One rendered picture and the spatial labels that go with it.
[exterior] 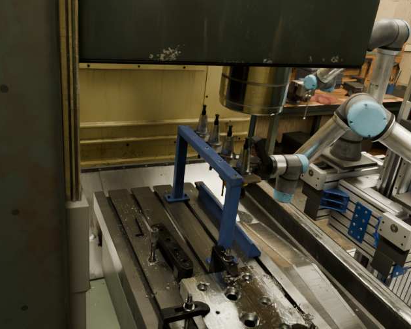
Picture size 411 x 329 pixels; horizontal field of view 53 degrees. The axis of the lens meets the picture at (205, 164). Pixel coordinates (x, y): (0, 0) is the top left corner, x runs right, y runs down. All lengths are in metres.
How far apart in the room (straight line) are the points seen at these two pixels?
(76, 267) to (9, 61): 0.40
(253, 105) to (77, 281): 0.51
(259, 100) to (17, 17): 0.58
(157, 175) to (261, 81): 1.27
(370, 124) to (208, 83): 0.90
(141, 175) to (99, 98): 0.43
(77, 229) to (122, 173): 1.38
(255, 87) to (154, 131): 1.20
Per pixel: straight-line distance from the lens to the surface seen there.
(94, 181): 2.04
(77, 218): 0.71
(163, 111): 2.06
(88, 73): 1.92
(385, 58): 2.14
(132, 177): 2.08
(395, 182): 2.07
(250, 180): 1.29
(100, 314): 1.65
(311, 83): 2.17
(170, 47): 0.77
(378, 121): 1.50
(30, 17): 0.49
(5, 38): 0.49
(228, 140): 1.40
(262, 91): 0.93
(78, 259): 0.76
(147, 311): 1.25
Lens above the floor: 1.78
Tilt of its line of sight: 25 degrees down
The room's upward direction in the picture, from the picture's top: 7 degrees clockwise
